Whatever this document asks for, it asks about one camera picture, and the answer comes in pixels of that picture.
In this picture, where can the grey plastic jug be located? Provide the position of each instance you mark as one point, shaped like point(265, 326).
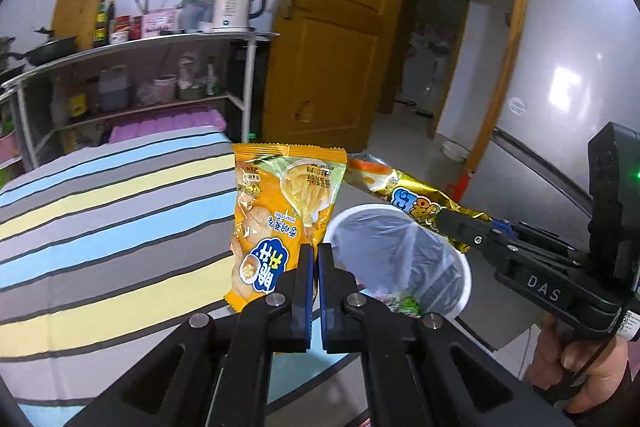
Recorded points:
point(114, 92)

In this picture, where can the pink chopstick holder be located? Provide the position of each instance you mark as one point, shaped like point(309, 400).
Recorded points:
point(160, 24)

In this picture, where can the white bowl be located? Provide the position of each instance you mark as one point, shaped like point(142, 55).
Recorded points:
point(456, 151)

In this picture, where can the clear plastic bottle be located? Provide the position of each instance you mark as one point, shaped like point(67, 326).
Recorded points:
point(58, 104)

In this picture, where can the white electric kettle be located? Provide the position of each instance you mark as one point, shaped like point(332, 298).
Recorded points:
point(232, 7)

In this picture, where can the metal shelf rack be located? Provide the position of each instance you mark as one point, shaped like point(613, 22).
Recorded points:
point(150, 43)

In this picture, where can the clear storage container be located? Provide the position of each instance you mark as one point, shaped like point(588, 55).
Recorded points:
point(197, 14)

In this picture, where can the pink plastic basket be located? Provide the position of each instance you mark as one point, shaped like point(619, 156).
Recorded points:
point(7, 147)

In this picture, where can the person's right hand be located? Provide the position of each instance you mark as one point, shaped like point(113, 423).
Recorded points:
point(595, 372)

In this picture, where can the yellow wooden door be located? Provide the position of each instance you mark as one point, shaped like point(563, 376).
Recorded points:
point(340, 57)

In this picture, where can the red dustpan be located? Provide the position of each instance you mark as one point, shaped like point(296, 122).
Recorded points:
point(462, 187)

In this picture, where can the wooden cutting board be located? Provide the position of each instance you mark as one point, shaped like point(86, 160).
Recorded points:
point(77, 2)

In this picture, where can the green snack packet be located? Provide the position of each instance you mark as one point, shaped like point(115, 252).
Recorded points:
point(407, 305)

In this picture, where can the crumpled plastic bags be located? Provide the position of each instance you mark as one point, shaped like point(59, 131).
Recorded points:
point(197, 74)

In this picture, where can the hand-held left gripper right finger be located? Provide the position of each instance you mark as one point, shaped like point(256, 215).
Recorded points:
point(326, 302)

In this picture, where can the yellow snack packet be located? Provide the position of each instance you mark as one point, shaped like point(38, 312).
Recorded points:
point(280, 207)

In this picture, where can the bundle of chopsticks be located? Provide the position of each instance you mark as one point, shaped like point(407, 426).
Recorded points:
point(142, 3)

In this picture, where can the gold snack packet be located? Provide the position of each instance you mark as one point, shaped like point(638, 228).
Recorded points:
point(415, 197)

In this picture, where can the pink lidded storage box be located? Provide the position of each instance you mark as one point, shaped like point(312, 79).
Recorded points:
point(165, 122)

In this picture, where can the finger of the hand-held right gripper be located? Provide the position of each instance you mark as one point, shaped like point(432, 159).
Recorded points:
point(465, 232)
point(530, 234)

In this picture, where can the yellow label bottle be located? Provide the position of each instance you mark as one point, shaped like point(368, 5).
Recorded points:
point(78, 102)

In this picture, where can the white appliance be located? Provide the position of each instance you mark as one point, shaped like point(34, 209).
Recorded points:
point(425, 72)

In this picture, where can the silver refrigerator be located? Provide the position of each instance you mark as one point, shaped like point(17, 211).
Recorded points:
point(565, 32)

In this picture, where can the green oil bottle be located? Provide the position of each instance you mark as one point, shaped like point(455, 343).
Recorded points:
point(111, 19)

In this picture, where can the striped tablecloth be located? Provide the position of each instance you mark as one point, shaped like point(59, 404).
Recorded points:
point(125, 232)

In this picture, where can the dark sauce bottle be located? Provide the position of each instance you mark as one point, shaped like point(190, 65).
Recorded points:
point(101, 27)

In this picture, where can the red sauce jar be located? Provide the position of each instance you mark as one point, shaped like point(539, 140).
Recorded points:
point(136, 26)
point(120, 32)

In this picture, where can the black frying pan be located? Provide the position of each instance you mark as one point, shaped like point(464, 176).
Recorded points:
point(50, 49)

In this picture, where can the yellow wooden door frame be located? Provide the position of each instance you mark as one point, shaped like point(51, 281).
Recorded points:
point(515, 32)

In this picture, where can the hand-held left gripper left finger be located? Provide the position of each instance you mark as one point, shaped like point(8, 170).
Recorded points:
point(306, 297)

